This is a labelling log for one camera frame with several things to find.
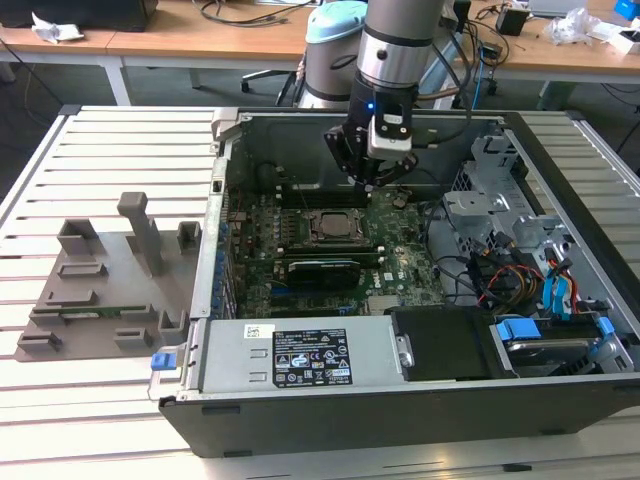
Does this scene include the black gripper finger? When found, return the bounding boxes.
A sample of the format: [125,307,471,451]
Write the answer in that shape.
[323,125,374,195]
[368,153,419,195]

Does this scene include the silver topped CPU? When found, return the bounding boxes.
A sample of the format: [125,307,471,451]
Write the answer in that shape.
[319,212,351,237]

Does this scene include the office chair base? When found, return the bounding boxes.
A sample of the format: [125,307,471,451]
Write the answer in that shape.
[241,69,306,108]

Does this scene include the silver metal drive cage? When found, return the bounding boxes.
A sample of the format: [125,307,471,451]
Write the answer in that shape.
[442,132,576,261]

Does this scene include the white power strip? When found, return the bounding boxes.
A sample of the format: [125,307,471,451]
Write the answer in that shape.
[432,79,461,110]

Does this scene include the green motherboard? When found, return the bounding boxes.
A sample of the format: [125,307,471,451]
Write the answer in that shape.
[222,187,446,320]

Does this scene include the black graphics card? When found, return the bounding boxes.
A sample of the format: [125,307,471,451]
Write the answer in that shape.
[284,257,362,292]

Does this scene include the small black box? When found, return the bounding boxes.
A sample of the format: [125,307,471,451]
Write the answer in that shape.
[494,4,531,37]

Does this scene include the wooden desk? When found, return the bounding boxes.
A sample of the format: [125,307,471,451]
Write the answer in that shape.
[452,0,640,109]
[0,22,132,107]
[107,0,311,91]

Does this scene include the grey laptop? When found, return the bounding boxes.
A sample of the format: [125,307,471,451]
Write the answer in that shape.
[528,0,587,19]

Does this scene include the crumpled clear plastic bag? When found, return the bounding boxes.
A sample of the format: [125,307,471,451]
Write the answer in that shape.
[542,7,619,49]

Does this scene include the hard disk in blue carrier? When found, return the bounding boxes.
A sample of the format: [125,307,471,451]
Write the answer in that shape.
[492,315,619,379]

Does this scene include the grey power supply unit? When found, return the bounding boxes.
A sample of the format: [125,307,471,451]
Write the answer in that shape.
[182,319,396,401]

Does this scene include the black open PC case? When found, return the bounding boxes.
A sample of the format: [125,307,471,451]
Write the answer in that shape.
[149,107,640,459]

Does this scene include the small white box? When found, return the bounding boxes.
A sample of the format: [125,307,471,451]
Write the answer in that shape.
[615,28,640,55]

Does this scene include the grey parts rack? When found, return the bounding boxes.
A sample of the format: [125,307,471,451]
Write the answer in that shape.
[13,191,204,362]

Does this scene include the blue plastic release latch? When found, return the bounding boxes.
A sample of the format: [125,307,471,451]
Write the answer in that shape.
[149,352,177,374]

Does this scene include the green RAM stick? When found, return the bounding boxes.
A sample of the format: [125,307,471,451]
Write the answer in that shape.
[34,305,151,321]

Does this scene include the black bag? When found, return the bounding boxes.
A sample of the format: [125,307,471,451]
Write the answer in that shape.
[0,0,160,32]

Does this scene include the crumpled white paper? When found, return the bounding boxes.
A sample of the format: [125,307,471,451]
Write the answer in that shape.
[30,10,86,44]

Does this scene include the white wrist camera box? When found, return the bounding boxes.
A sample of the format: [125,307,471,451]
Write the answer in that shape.
[367,92,415,157]

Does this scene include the black camera cable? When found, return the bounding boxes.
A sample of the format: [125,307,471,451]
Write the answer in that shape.
[410,42,476,151]

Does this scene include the black looped cable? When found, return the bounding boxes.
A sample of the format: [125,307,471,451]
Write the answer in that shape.
[424,199,481,307]

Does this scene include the red yellow wire bundle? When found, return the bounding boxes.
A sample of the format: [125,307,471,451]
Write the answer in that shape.
[469,239,546,311]

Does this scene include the blue flat data cable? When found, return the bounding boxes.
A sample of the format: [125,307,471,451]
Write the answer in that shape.
[541,243,576,321]

